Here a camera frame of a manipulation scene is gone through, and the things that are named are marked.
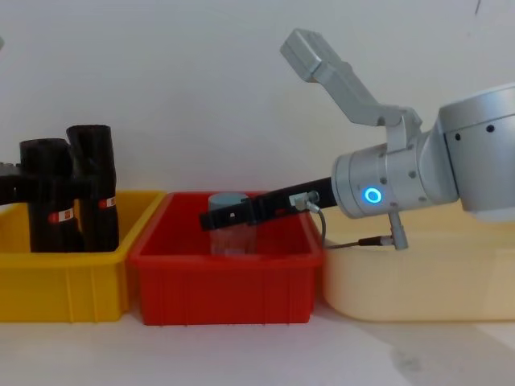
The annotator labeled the thin grey gripper cable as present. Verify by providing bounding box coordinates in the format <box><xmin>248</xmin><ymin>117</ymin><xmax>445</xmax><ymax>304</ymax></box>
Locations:
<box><xmin>289</xmin><ymin>190</ymin><xmax>398</xmax><ymax>248</ymax></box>

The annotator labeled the red plastic bin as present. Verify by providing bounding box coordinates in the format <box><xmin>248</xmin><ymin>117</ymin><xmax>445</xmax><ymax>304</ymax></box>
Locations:
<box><xmin>127</xmin><ymin>191</ymin><xmax>326</xmax><ymax>327</ymax></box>

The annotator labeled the clear cup with blue lid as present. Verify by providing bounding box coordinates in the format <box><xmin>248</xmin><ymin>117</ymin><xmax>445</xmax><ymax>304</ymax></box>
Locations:
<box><xmin>207</xmin><ymin>191</ymin><xmax>259</xmax><ymax>257</ymax></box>

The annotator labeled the cream plastic bin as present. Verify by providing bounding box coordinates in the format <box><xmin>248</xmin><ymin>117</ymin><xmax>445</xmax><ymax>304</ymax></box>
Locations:
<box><xmin>320</xmin><ymin>207</ymin><xmax>515</xmax><ymax>323</ymax></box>

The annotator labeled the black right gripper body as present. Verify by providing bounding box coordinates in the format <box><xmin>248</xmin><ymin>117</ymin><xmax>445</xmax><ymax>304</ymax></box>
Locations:
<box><xmin>256</xmin><ymin>175</ymin><xmax>342</xmax><ymax>224</ymax></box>

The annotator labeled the black bottle with red label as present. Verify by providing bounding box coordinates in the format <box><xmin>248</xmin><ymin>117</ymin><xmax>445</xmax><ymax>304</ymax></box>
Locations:
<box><xmin>65</xmin><ymin>124</ymin><xmax>121</xmax><ymax>254</ymax></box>
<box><xmin>19</xmin><ymin>138</ymin><xmax>84</xmax><ymax>254</ymax></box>

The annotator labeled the yellow plastic bin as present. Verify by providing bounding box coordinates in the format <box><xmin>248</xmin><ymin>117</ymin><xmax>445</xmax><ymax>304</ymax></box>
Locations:
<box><xmin>0</xmin><ymin>189</ymin><xmax>168</xmax><ymax>324</ymax></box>

